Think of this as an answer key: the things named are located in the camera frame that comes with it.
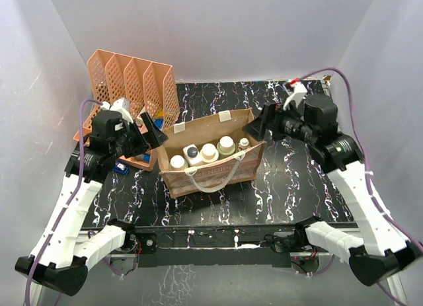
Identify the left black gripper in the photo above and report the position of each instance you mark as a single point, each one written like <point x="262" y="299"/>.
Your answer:
<point x="142" y="145"/>

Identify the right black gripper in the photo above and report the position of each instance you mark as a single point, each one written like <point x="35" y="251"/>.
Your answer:
<point x="271" y="114"/>

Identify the brown canvas tote bag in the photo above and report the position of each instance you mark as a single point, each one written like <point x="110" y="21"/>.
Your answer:
<point x="239" y="167"/>

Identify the white bottle with black cap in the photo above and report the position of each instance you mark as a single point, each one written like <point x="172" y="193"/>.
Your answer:
<point x="192" y="156"/>

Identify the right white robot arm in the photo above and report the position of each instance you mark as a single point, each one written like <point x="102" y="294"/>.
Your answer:
<point x="382" y="249"/>

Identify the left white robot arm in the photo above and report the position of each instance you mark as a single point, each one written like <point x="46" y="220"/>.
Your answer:
<point x="58" y="261"/>

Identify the blue yellow item in organizer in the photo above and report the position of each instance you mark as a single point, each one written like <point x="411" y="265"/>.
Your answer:
<point x="159" y="119"/>

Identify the small clear bottle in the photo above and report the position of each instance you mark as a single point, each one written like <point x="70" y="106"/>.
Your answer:
<point x="243" y="144"/>

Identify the blue white small box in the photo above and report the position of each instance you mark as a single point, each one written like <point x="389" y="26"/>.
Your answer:
<point x="121" y="168"/>

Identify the beige bottle leftmost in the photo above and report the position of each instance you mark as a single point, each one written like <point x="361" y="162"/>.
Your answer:
<point x="178" y="163"/>

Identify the green bottle with beige cap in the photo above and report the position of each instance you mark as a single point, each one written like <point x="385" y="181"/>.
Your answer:
<point x="226" y="147"/>

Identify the pink plastic file organizer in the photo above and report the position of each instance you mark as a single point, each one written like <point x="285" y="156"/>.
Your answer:
<point x="148" y="85"/>

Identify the beige bottle middle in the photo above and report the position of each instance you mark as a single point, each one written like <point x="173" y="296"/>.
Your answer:
<point x="209" y="153"/>

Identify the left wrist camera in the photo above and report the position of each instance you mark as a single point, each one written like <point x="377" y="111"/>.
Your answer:
<point x="122" y="105"/>

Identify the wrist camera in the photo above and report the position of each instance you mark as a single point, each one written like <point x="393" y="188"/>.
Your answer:
<point x="122" y="105"/>
<point x="296" y="92"/>

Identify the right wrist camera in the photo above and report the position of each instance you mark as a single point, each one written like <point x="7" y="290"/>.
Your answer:
<point x="296" y="92"/>

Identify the black front rail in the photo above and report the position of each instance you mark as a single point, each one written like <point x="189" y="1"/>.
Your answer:
<point x="223" y="245"/>

